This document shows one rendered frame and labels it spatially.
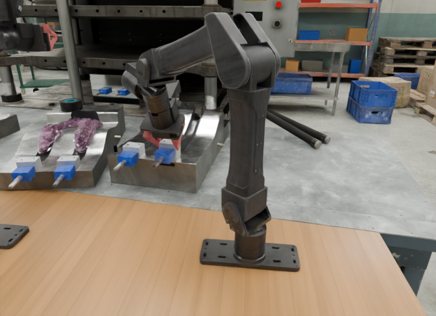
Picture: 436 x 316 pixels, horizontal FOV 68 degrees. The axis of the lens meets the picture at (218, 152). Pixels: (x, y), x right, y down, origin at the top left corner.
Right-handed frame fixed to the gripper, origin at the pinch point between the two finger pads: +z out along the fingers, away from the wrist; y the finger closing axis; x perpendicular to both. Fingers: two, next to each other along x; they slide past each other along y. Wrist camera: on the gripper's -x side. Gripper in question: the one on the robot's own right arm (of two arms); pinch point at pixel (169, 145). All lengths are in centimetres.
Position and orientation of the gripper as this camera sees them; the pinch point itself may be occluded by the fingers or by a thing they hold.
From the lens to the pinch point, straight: 89.3
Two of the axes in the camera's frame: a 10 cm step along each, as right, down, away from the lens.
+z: 0.6, 6.4, 7.7
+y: -9.8, -1.2, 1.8
